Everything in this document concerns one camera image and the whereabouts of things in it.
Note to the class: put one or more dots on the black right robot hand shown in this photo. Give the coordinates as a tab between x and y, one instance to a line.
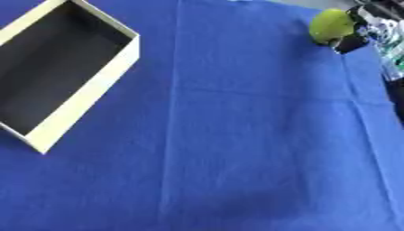
353	38

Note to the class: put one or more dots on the green toy apple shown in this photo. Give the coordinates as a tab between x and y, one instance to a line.
330	26

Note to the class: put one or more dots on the cream cardboard box, dark inside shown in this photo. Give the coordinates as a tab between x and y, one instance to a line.
84	96

